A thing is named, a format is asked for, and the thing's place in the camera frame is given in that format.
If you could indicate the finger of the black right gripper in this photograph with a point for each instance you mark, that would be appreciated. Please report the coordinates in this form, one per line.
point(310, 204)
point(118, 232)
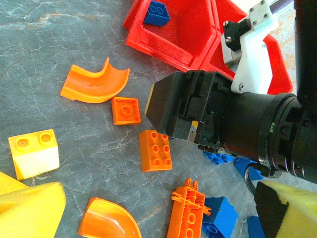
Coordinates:
point(184, 129)
point(166, 104)

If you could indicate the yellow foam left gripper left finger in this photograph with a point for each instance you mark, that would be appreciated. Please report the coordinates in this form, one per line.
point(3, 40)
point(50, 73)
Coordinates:
point(29, 210)

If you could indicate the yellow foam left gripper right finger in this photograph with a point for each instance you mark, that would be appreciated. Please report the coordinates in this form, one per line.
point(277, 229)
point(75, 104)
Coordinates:
point(297, 213)

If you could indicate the orange six-stud lego brick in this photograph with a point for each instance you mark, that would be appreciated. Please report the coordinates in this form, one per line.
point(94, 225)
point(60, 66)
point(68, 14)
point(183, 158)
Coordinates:
point(156, 151)

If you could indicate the small orange square lego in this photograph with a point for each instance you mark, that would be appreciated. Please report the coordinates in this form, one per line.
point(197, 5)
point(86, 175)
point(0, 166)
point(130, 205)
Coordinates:
point(125, 111)

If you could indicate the blue lego brick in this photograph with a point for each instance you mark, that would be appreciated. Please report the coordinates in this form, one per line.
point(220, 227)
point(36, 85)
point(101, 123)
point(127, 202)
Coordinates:
point(218, 157)
point(220, 215)
point(244, 166)
point(156, 13)
point(255, 226)

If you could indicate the yellow two-stud lego brick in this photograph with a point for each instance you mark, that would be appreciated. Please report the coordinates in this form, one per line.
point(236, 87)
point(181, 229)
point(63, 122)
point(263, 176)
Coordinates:
point(34, 156)

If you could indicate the orange curved lego piece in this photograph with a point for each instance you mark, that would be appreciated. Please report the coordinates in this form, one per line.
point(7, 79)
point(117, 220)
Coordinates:
point(94, 84)
point(106, 220)

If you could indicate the orange lego plate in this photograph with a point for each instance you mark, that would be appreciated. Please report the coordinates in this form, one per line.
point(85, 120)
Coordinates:
point(185, 213)

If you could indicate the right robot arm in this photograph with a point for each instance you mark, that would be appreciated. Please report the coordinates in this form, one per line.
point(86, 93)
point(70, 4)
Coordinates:
point(305, 49)

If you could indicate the yellow sloped lego piece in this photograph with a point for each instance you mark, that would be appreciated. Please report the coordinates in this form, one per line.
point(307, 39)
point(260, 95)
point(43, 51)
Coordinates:
point(11, 184)

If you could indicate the red plastic bin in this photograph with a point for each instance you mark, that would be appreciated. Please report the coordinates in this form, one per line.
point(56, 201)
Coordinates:
point(178, 42)
point(280, 72)

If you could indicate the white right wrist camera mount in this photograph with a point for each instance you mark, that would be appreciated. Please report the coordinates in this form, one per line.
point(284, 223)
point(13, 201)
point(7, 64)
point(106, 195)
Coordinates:
point(252, 59)

